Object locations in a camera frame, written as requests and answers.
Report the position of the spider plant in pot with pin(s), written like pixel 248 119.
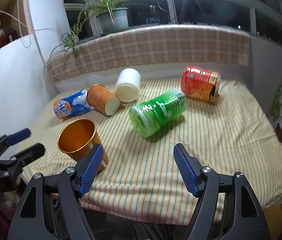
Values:
pixel 110 14

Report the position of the green tea bottle cup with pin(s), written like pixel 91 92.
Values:
pixel 148 117

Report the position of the black tripod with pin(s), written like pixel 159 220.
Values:
pixel 191 4

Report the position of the yellow striped cloth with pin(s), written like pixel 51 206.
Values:
pixel 142 181

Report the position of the white plastic cup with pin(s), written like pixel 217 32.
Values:
pixel 127 87

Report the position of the red orange bottle cup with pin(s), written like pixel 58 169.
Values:
pixel 198 83

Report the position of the green cardboard box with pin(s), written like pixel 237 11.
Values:
pixel 276 110

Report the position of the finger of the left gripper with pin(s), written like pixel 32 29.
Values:
pixel 7 141
pixel 26 157

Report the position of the blue arctic ocean can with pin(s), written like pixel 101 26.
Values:
pixel 73 105

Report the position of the lying orange paper cup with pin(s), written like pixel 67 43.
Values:
pixel 103 100

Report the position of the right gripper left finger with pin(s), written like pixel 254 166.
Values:
pixel 73 183

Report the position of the orange patterned paper cup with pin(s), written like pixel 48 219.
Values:
pixel 77 140

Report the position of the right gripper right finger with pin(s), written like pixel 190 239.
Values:
pixel 203 183

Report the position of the brown plaid blanket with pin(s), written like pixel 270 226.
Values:
pixel 159 44

